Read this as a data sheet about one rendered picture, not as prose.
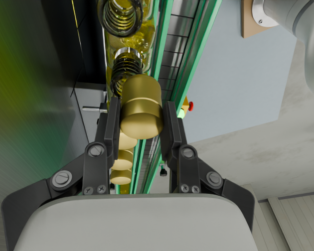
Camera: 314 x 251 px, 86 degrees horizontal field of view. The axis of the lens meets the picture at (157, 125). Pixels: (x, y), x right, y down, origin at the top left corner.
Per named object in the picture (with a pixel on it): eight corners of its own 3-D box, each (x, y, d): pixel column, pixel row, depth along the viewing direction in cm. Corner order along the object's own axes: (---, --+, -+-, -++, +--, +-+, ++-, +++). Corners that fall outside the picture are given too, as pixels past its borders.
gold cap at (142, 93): (121, 71, 14) (117, 109, 11) (164, 75, 14) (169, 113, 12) (121, 103, 17) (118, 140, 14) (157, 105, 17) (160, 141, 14)
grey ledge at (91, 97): (81, 68, 52) (72, 92, 45) (110, 71, 54) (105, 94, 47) (104, 181, 125) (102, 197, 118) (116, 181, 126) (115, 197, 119)
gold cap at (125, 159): (109, 131, 24) (105, 159, 21) (134, 132, 24) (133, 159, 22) (111, 145, 27) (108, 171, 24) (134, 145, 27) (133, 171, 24)
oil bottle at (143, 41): (118, -23, 29) (98, 29, 16) (150, -16, 30) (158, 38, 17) (118, 14, 33) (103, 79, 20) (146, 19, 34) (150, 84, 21)
